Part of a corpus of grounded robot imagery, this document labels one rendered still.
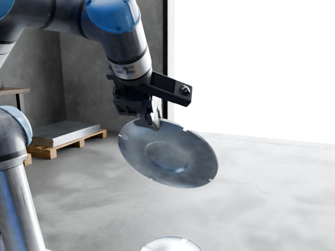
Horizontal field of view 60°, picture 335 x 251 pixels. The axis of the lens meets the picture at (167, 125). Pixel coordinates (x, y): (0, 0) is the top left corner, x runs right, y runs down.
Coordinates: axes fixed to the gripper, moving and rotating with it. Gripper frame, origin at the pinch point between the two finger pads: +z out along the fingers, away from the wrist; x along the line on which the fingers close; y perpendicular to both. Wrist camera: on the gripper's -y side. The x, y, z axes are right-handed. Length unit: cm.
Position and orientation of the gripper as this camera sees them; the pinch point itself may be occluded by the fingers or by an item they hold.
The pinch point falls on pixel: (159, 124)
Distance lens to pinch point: 71.6
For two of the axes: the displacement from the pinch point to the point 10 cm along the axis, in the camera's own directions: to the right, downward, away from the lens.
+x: -1.4, 8.4, -5.3
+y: -9.8, -0.4, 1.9
